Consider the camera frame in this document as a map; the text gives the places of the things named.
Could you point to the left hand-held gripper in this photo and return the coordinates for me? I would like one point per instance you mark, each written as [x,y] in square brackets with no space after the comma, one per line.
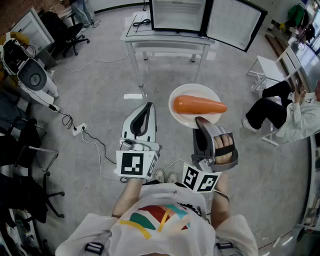
[131,163]

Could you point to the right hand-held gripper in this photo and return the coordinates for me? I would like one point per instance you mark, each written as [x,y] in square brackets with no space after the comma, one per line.
[202,181]

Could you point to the orange carrot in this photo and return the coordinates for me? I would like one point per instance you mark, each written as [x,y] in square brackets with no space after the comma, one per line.
[197,105]

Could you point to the white round plate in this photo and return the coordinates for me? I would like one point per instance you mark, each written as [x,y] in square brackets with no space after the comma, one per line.
[192,90]

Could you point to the black mini fridge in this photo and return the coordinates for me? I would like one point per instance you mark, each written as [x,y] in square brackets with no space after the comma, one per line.
[180,15]

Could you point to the person's right forearm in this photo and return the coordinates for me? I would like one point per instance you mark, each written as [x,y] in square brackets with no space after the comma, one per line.
[220,210]

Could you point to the person's left forearm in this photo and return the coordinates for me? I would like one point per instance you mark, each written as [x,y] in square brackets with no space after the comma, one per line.
[127,197]

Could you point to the person's right hand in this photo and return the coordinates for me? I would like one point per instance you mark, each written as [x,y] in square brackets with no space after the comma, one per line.
[223,141]

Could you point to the person's right white shoe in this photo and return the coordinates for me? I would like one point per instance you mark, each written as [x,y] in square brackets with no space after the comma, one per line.
[172,177]

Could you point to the person's white shoe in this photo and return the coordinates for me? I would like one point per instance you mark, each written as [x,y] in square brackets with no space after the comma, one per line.
[172,177]
[159,175]

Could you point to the person's left white shoe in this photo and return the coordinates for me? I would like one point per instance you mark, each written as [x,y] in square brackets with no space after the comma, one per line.
[159,175]

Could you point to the thin dark wrist band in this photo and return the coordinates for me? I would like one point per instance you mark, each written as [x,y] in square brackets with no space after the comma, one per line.
[225,195]

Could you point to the white power strip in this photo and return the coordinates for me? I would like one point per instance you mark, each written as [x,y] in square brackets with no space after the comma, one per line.
[79,129]

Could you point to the white chair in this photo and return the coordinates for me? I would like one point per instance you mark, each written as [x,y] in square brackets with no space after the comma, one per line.
[268,66]
[270,140]

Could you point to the black power adapter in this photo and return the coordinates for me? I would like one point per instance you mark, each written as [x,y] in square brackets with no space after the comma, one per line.
[53,108]

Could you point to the white metal table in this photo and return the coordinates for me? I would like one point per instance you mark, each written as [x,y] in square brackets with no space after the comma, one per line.
[162,37]

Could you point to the person's white printed shirt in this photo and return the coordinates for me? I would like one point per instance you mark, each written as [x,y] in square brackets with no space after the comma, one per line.
[165,235]

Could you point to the brown wooden planks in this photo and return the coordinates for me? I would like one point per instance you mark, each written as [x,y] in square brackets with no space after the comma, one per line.
[275,45]

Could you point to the black office chair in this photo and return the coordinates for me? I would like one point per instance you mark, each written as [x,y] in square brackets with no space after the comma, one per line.
[72,32]

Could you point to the white backpack unit grey disc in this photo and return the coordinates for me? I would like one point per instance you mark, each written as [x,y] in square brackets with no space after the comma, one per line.
[32,75]

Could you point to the small yellow object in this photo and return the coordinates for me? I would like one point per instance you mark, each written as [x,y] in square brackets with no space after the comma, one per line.
[282,26]

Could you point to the black swivel chair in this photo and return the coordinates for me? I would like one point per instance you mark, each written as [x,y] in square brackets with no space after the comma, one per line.
[22,195]

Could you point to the white desk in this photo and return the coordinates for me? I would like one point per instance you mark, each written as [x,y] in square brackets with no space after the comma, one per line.
[32,30]

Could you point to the green jacket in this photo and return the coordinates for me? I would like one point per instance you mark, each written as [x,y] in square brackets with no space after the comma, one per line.
[295,13]

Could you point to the black chair metal frame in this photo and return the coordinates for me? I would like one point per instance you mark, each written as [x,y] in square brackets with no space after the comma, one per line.
[27,140]

